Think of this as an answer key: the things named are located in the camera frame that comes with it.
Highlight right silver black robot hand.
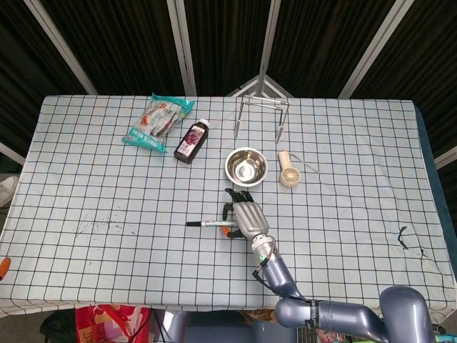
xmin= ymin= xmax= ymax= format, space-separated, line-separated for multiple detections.
xmin=221 ymin=188 xmax=271 ymax=241

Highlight white green whiteboard marker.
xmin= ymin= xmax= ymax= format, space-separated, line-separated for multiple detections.
xmin=199 ymin=220 xmax=238 ymax=229

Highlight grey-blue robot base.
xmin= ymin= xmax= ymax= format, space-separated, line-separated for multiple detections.
xmin=153 ymin=309 xmax=297 ymax=343

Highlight stainless steel bowl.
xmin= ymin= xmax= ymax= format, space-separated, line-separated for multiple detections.
xmin=224 ymin=146 xmax=268 ymax=189

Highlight beige handheld fan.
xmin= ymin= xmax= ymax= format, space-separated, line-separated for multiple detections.
xmin=277 ymin=150 xmax=301 ymax=188

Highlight white shoe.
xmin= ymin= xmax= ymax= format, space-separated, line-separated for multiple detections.
xmin=0 ymin=174 xmax=19 ymax=207

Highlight black bag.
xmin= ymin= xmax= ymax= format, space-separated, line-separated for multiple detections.
xmin=39 ymin=309 xmax=78 ymax=343

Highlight dark purple-label bottle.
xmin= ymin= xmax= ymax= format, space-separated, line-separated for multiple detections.
xmin=173 ymin=119 xmax=210 ymax=166

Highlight brown cardboard piece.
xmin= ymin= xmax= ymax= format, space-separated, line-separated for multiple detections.
xmin=239 ymin=309 xmax=278 ymax=322

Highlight red patterned bag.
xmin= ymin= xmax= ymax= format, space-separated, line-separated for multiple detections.
xmin=74 ymin=304 xmax=151 ymax=343

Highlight checkered white tablecloth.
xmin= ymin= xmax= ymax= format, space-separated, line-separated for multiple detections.
xmin=0 ymin=94 xmax=457 ymax=319

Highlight triangular metal partition foot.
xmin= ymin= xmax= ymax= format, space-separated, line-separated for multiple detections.
xmin=225 ymin=74 xmax=293 ymax=98

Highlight teal snack bag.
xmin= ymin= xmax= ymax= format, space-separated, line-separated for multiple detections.
xmin=122 ymin=92 xmax=196 ymax=154

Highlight blue table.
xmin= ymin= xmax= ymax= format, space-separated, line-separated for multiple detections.
xmin=413 ymin=103 xmax=457 ymax=251

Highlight beige fan lanyard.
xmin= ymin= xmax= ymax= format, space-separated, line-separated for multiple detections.
xmin=288 ymin=152 xmax=321 ymax=175

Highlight metal wire rack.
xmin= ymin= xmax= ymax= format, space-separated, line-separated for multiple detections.
xmin=233 ymin=94 xmax=290 ymax=144

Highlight metal wire basket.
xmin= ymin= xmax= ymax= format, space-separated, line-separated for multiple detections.
xmin=296 ymin=330 xmax=343 ymax=343

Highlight white aluminium partition post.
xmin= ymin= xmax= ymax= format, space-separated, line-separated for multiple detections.
xmin=257 ymin=0 xmax=283 ymax=96
xmin=338 ymin=0 xmax=416 ymax=99
xmin=24 ymin=0 xmax=98 ymax=96
xmin=166 ymin=0 xmax=198 ymax=96

